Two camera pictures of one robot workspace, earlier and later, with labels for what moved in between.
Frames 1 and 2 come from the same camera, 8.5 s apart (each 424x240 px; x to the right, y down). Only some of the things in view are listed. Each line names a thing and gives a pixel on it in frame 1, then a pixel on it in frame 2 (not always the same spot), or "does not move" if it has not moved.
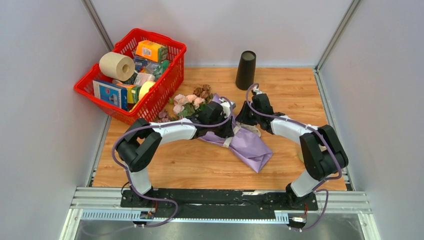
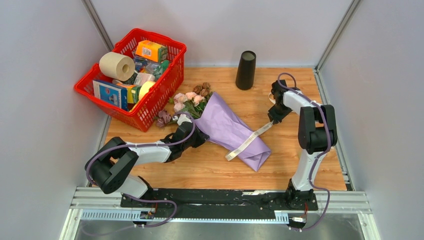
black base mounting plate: (218, 203) does not move
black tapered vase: (246, 70) does not move
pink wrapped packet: (141, 77) does not move
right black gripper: (242, 116) -> (276, 118)
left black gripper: (228, 129) -> (201, 138)
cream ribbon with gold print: (237, 126) -> (229, 155)
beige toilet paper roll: (118, 65) does not move
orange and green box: (152, 50) does not move
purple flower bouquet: (246, 144) does not move
